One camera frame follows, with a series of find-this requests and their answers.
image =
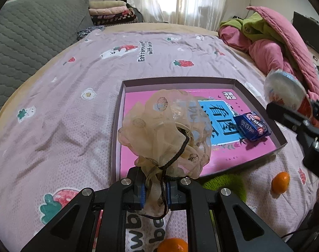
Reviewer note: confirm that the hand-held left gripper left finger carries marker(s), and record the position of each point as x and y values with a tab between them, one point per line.
141	197

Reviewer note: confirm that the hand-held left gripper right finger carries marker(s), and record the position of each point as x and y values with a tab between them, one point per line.
170	197

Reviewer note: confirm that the blue cookie packet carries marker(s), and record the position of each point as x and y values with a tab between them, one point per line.
251	126

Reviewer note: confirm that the tangerine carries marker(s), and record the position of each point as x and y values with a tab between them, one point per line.
280	182
172	246

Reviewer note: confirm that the shallow grey cardboard box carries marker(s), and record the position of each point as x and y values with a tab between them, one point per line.
175	82

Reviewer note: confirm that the pink and blue book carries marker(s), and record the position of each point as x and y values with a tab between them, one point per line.
227	152

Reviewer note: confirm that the black television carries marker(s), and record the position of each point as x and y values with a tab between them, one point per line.
309	31

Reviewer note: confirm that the pink quilt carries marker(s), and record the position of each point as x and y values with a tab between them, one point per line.
275	23

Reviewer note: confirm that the green blanket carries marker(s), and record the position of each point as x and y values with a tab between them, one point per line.
256	23

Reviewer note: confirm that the white sheer curtain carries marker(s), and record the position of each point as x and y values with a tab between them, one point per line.
188	0

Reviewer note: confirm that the blue patterned cloth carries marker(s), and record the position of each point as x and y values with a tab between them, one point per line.
89	32

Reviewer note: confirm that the dark red patterned folded blanket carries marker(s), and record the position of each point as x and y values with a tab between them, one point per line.
114	19

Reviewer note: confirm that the pink folded blanket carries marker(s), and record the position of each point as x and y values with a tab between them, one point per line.
107	11

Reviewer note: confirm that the cream folded blanket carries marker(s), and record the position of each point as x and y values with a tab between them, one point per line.
107	4

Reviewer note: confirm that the grey quilted headboard cover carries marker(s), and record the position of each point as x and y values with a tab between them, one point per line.
30	31

